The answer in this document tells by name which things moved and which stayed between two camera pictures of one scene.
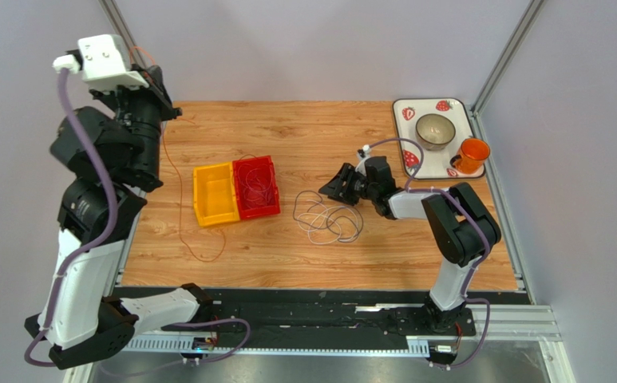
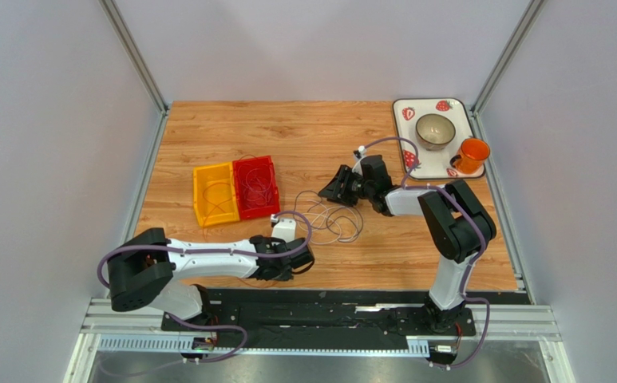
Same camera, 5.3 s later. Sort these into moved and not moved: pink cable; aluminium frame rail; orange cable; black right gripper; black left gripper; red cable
Moved: orange cable; black left gripper
Not moved: black right gripper; pink cable; aluminium frame rail; red cable
